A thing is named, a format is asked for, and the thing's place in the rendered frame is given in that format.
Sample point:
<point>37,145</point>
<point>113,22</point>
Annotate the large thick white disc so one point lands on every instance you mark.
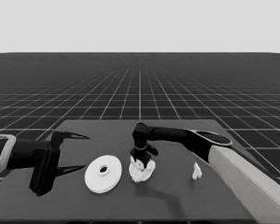
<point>95,179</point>

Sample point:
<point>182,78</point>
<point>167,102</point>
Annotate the white round carrier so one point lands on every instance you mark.
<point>147,175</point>

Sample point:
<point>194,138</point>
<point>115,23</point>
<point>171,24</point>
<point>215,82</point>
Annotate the small white T-shaped piece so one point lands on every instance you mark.
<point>196,173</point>

